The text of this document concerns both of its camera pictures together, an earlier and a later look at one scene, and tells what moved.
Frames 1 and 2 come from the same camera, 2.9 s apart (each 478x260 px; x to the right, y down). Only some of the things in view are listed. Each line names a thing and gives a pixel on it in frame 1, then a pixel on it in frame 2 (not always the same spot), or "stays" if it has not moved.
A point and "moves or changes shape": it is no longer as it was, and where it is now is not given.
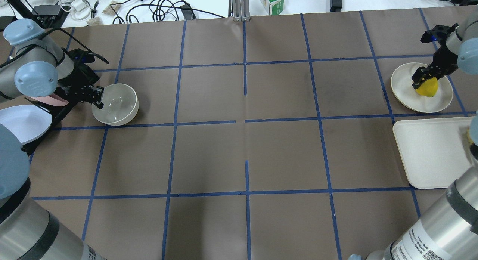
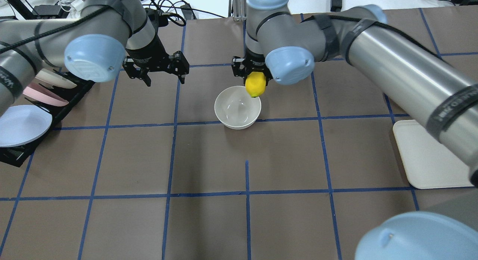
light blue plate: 29,123 stays
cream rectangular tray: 435,152 stays
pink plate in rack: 54,100 stays
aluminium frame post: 240,0 stays
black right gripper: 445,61 -> 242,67
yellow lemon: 429,88 moves or changes shape
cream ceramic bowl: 121,105 -> 236,109
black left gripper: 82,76 -> 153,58
